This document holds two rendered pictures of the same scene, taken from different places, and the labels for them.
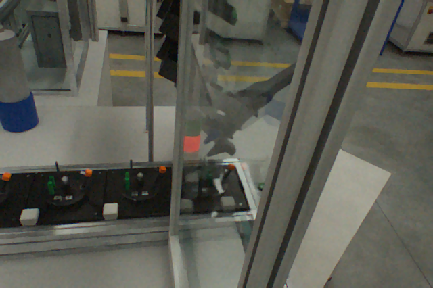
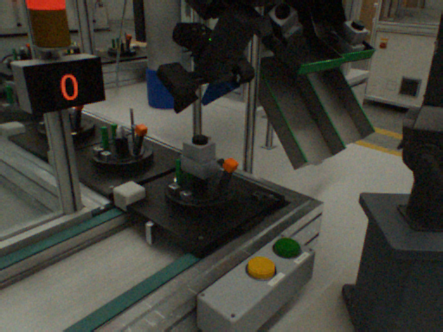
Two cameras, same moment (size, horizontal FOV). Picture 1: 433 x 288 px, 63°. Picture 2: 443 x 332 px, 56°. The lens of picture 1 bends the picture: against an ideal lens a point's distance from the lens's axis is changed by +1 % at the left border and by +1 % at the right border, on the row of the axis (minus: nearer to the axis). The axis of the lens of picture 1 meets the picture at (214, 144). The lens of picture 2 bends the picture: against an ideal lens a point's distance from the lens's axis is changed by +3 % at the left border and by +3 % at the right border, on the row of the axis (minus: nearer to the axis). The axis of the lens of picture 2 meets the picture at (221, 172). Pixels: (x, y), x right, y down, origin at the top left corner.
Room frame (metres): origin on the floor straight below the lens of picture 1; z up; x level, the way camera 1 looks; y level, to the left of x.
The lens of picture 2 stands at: (0.62, -0.61, 1.37)
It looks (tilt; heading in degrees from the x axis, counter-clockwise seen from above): 26 degrees down; 57
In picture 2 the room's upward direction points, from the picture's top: 1 degrees clockwise
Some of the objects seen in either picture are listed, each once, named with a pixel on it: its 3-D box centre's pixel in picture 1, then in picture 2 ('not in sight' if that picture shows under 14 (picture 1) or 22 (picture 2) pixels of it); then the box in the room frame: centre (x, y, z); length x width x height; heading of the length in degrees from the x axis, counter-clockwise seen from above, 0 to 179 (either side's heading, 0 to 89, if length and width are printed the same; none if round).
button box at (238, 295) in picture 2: not in sight; (260, 285); (0.94, -0.23, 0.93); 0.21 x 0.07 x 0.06; 15
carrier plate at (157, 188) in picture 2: not in sight; (200, 200); (0.97, 0.00, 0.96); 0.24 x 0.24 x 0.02; 15
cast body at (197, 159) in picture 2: not in sight; (196, 153); (0.96, 0.01, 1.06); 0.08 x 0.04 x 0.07; 105
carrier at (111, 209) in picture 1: (139, 181); (121, 142); (0.90, 0.25, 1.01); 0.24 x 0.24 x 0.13; 15
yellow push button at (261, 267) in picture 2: not in sight; (260, 269); (0.94, -0.23, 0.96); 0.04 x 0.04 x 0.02
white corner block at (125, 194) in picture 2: not in sight; (129, 196); (0.85, 0.07, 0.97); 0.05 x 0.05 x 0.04; 15
